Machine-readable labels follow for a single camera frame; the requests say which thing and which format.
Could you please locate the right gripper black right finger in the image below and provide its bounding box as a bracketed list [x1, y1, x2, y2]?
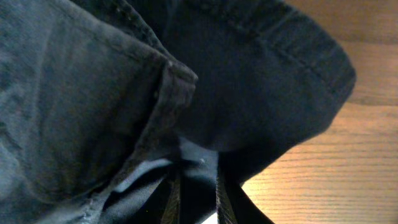
[216, 163, 274, 224]

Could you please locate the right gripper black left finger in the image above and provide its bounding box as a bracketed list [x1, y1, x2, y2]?
[160, 174, 181, 224]

